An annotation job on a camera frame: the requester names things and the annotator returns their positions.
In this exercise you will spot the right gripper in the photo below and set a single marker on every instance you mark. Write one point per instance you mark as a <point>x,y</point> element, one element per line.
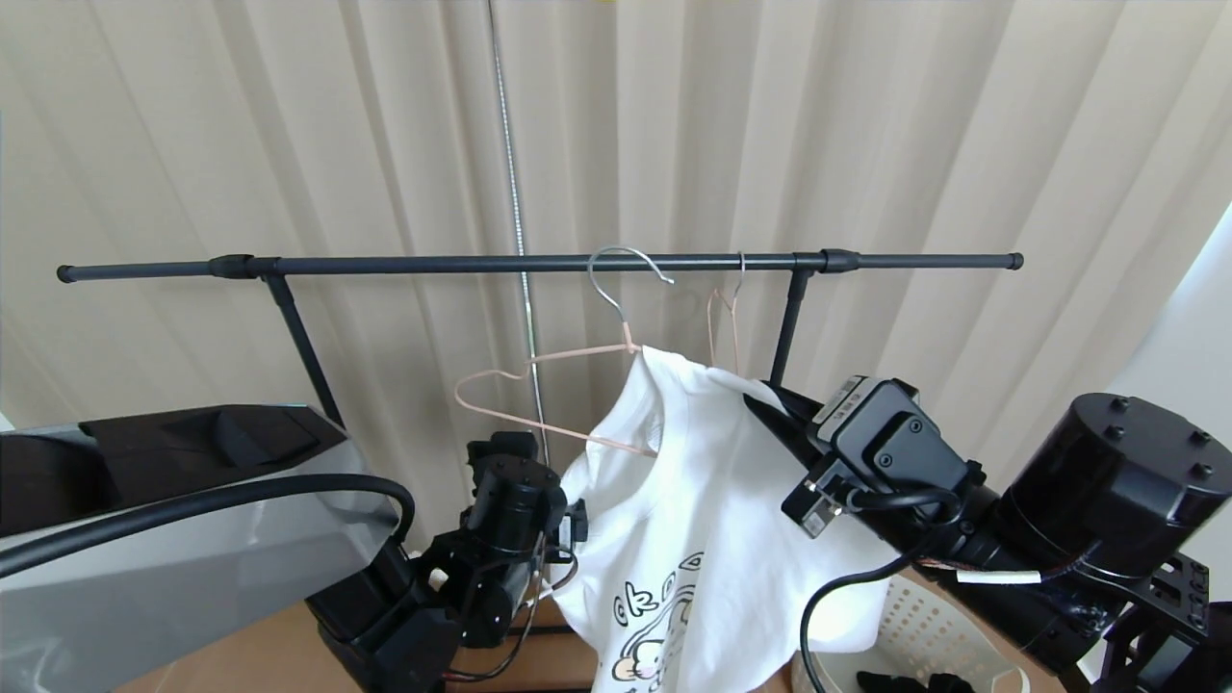
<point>953,534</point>

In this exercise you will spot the white garment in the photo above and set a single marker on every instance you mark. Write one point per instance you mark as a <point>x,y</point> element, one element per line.
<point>712,500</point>

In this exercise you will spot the pink clothes hanger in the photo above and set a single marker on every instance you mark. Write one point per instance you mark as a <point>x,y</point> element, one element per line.
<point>742,269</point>
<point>628,335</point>

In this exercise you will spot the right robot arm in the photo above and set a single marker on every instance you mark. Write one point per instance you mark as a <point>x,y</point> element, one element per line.
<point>1116,481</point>

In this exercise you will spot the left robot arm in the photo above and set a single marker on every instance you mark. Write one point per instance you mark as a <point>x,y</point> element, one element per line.
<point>192,597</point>

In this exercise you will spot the white laundry basket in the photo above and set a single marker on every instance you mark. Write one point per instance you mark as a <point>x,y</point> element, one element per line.
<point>924,626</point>

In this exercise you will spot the black clothes rack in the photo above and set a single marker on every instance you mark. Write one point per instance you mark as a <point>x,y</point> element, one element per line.
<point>433,264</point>

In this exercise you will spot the black garment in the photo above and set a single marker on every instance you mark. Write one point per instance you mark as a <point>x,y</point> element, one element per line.
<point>895,683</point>

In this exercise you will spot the beige curtain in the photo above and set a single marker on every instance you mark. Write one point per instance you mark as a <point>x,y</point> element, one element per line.
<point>289,115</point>

